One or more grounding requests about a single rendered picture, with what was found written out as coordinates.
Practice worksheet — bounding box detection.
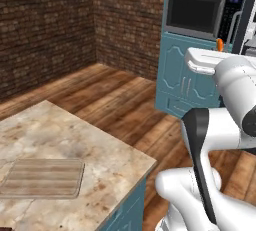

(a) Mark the silver black microwave oven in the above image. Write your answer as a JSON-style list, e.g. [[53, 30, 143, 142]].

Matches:
[[162, 0, 248, 42]]

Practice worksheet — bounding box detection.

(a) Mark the dark grey fridge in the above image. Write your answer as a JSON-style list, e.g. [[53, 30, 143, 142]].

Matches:
[[231, 0, 256, 57]]

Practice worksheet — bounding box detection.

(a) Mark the pale grey fridge handle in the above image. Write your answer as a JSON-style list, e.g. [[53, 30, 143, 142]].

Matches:
[[226, 9, 243, 45]]

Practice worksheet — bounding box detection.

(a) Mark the teal kitchen island cupboard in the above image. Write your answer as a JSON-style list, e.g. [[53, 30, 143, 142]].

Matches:
[[98, 176, 148, 231]]

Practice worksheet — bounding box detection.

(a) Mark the teal tall cupboard unit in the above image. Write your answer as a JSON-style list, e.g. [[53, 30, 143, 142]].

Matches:
[[154, 0, 254, 120]]

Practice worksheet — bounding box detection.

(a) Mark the striped wooden cutting board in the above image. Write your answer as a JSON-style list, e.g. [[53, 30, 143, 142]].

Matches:
[[0, 157, 86, 200]]

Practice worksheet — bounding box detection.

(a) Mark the small orange oblong object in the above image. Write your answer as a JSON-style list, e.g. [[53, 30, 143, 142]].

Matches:
[[215, 37, 224, 52]]

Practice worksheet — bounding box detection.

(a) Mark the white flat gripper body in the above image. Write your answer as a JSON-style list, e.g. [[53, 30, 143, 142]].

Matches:
[[184, 46, 240, 76]]

